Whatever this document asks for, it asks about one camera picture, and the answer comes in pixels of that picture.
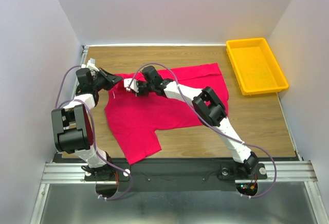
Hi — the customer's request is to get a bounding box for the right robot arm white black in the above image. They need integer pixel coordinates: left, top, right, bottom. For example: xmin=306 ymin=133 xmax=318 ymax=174
xmin=126 ymin=65 xmax=259 ymax=177

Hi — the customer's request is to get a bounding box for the red polo t shirt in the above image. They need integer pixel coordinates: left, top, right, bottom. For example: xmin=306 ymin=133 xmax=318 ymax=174
xmin=104 ymin=63 xmax=229 ymax=165

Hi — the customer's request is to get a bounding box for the aluminium frame rail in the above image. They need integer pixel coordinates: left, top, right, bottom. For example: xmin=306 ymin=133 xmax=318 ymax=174
xmin=41 ymin=161 xmax=318 ymax=184
xmin=56 ymin=46 xmax=84 ymax=107

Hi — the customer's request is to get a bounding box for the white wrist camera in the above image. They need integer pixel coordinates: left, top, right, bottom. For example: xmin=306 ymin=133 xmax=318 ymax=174
xmin=123 ymin=78 xmax=138 ymax=92
xmin=81 ymin=58 xmax=99 ymax=72

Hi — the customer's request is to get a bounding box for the front aluminium frame rail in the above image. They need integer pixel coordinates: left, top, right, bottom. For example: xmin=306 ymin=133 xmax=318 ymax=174
xmin=41 ymin=161 xmax=318 ymax=184

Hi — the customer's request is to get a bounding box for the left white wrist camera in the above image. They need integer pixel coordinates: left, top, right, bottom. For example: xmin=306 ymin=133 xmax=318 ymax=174
xmin=81 ymin=58 xmax=99 ymax=72

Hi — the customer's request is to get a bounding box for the small electronics board with leds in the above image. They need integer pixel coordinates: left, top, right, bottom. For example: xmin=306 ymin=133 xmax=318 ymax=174
xmin=236 ymin=182 xmax=258 ymax=196

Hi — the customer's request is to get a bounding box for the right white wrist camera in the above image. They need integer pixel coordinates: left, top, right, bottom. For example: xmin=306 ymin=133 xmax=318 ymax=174
xmin=123 ymin=78 xmax=138 ymax=92

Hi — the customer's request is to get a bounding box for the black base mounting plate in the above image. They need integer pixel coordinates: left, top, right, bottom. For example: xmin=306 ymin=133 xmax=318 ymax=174
xmin=84 ymin=157 xmax=268 ymax=193

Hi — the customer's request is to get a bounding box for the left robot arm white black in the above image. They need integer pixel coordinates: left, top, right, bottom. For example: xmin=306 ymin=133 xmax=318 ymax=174
xmin=51 ymin=66 xmax=123 ymax=181

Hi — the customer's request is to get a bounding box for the left aluminium frame rail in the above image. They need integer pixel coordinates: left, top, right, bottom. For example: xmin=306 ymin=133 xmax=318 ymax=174
xmin=56 ymin=46 xmax=84 ymax=107

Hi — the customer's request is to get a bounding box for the yellow plastic bin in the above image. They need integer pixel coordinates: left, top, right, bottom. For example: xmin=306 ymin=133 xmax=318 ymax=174
xmin=226 ymin=38 xmax=289 ymax=96

